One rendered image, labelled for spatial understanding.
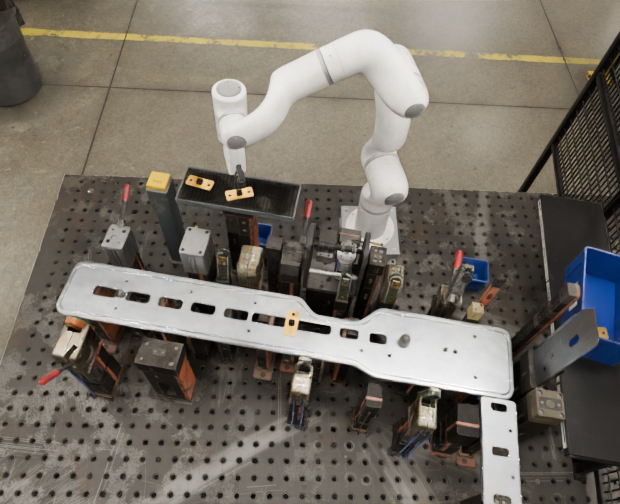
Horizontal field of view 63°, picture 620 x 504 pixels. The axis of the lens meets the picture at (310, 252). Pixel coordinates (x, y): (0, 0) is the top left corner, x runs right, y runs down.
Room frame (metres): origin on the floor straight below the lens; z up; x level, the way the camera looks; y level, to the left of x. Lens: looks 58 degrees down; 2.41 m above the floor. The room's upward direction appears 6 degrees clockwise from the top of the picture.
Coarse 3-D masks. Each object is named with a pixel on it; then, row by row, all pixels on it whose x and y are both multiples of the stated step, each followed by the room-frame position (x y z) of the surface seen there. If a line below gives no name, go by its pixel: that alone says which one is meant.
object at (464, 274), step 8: (464, 264) 0.77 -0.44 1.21; (464, 272) 0.75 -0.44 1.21; (472, 272) 0.75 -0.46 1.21; (456, 280) 0.74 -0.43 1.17; (464, 280) 0.72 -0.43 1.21; (456, 288) 0.75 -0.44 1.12; (464, 288) 0.74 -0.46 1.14; (448, 296) 0.73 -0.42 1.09; (456, 296) 0.74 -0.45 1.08; (456, 304) 0.73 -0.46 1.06
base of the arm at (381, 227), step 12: (348, 216) 1.20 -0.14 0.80; (360, 216) 1.12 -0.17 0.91; (372, 216) 1.10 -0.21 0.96; (384, 216) 1.11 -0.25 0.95; (348, 228) 1.15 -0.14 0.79; (360, 228) 1.12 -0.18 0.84; (372, 228) 1.10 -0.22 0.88; (384, 228) 1.13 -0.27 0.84; (372, 240) 1.10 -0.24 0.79; (384, 240) 1.11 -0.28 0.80
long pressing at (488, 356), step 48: (144, 288) 0.70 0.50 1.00; (192, 288) 0.71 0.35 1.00; (240, 288) 0.73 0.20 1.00; (192, 336) 0.56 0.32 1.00; (240, 336) 0.57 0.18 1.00; (288, 336) 0.59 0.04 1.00; (336, 336) 0.60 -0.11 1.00; (432, 336) 0.64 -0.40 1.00; (480, 336) 0.65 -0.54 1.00; (432, 384) 0.49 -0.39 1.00; (480, 384) 0.50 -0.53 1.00
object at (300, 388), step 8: (296, 368) 0.48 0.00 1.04; (312, 368) 0.48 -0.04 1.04; (296, 376) 0.46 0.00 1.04; (304, 376) 0.46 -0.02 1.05; (296, 384) 0.43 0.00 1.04; (304, 384) 0.44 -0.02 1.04; (296, 392) 0.41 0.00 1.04; (304, 392) 0.41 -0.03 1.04; (288, 400) 0.48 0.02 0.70; (296, 400) 0.41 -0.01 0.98; (304, 400) 0.40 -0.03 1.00; (288, 408) 0.46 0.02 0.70; (296, 408) 0.42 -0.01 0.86; (304, 408) 0.42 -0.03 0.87; (288, 416) 0.42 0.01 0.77; (296, 416) 0.41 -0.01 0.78; (304, 416) 0.41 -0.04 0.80; (296, 424) 0.41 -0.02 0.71; (304, 424) 0.41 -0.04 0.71
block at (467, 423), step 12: (456, 408) 0.44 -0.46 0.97; (468, 408) 0.44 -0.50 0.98; (444, 420) 0.44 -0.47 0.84; (456, 420) 0.40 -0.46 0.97; (468, 420) 0.40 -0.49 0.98; (432, 432) 0.43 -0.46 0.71; (444, 432) 0.40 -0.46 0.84; (456, 432) 0.37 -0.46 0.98; (468, 432) 0.37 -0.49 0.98; (432, 444) 0.39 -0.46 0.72; (444, 444) 0.37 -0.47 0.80; (456, 444) 0.37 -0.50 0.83; (468, 444) 0.36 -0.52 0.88; (444, 456) 0.36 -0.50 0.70
